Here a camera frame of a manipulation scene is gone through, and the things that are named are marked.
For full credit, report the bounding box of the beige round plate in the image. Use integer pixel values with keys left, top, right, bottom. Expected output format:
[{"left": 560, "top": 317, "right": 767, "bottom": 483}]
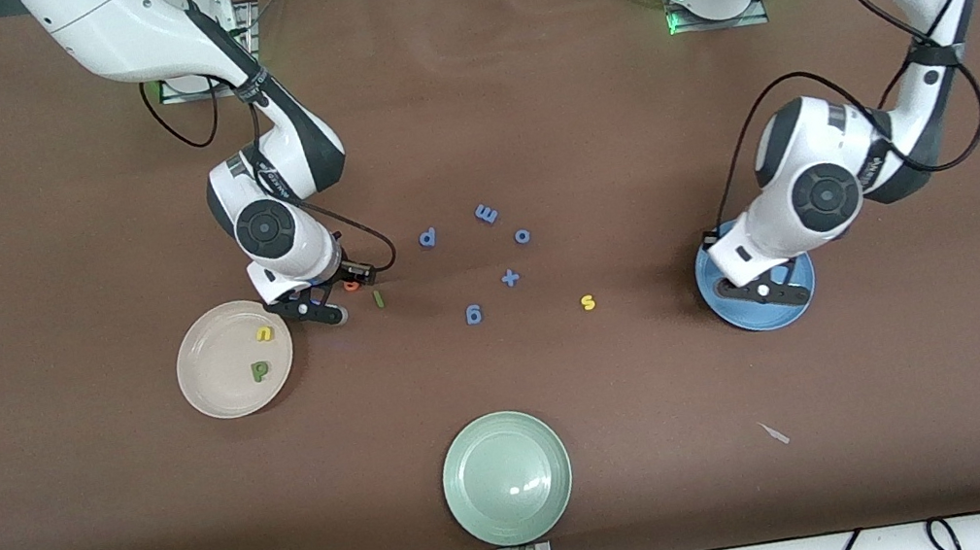
[{"left": 166, "top": 292, "right": 305, "bottom": 428}]

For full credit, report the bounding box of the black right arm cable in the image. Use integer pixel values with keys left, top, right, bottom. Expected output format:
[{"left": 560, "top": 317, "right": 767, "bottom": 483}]
[{"left": 138, "top": 43, "right": 401, "bottom": 307}]

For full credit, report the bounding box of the green round plate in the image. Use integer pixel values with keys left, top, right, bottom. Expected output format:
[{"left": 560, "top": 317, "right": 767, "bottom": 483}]
[{"left": 433, "top": 401, "right": 583, "bottom": 550}]

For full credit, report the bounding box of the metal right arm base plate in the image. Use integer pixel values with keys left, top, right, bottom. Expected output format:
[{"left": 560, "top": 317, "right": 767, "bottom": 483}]
[{"left": 147, "top": 0, "right": 271, "bottom": 108}]

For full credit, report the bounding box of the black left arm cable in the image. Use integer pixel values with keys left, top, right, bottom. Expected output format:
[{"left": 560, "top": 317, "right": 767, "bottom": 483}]
[{"left": 680, "top": 0, "right": 980, "bottom": 233}]

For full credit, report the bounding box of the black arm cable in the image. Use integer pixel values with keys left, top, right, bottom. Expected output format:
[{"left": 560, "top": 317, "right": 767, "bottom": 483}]
[
  {"left": 680, "top": 0, "right": 980, "bottom": 233},
  {"left": 138, "top": 43, "right": 401, "bottom": 307}
]

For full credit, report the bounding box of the brown table mat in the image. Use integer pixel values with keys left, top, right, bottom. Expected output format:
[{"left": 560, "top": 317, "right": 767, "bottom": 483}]
[{"left": 0, "top": 0, "right": 980, "bottom": 550}]

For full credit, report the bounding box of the blue round plate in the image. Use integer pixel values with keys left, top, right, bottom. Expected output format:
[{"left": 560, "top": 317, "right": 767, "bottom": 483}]
[{"left": 688, "top": 209, "right": 824, "bottom": 341}]

